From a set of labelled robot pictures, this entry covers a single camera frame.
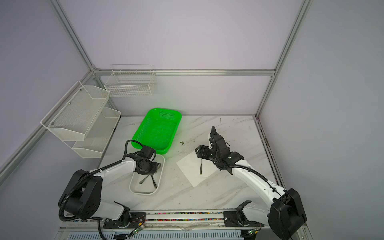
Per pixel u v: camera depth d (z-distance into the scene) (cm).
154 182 86
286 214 40
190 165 94
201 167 92
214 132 67
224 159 58
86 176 44
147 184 86
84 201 42
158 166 90
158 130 110
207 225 73
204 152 70
